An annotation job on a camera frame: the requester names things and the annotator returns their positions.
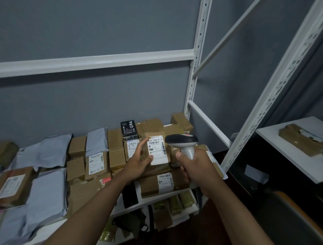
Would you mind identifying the person's right hand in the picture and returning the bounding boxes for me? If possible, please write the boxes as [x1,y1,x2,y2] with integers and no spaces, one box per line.
[176,148,223,197]

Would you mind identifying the person's left hand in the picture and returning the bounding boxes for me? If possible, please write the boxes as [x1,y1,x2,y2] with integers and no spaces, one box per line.
[122,138,154,181]

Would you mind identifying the small brown labelled box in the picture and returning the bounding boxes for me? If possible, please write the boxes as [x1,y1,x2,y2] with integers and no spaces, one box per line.
[142,131,172,170]

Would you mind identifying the grey handheld barcode scanner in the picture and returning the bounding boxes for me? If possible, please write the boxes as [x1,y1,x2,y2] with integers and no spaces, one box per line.
[165,134,199,161]

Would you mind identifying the person's right forearm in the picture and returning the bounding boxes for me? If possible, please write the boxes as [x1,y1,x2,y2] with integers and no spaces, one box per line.
[199,180,275,245]

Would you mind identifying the person's left forearm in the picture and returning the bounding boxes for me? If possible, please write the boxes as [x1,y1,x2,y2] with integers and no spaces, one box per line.
[42,174,138,245]

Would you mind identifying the pile of brown cardboard parcels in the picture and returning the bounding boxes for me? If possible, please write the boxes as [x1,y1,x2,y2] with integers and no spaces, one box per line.
[0,112,225,218]

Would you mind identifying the black box with white print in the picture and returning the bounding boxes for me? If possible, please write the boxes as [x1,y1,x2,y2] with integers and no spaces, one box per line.
[120,121,139,138]

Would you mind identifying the black flat pouch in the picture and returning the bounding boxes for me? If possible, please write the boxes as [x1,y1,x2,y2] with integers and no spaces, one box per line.
[122,182,139,209]

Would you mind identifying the green packet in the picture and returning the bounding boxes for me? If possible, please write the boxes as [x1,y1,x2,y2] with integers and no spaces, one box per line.
[99,219,118,243]
[180,190,197,209]
[169,195,183,216]

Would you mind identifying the grey plastic mailer bag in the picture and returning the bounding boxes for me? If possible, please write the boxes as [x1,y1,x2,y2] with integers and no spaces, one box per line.
[0,208,34,245]
[85,127,109,157]
[25,168,68,224]
[10,133,73,172]

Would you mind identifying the brown paper parcel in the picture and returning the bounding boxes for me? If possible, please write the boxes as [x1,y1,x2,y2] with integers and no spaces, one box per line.
[153,205,173,232]

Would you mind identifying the white paper sheet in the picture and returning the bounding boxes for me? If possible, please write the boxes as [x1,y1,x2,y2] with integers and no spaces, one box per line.
[244,164,270,185]

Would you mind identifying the white table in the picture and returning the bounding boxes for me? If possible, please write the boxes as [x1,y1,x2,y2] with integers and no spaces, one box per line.
[256,116,323,185]

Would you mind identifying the white metal shelf rack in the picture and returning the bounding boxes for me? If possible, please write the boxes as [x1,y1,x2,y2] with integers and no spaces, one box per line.
[0,0,323,245]

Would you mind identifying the flat brown taped parcel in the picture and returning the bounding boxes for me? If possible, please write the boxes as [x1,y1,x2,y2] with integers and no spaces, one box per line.
[279,123,323,157]

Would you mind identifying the dark chair with orange edge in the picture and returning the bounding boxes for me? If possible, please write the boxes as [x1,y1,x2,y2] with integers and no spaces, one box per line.
[252,190,323,245]

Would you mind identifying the olive padded mailer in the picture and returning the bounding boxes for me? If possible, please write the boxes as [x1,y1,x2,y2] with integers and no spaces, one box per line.
[0,141,20,169]

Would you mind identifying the black strapped bag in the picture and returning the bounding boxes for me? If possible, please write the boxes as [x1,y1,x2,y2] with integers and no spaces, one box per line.
[112,211,150,240]

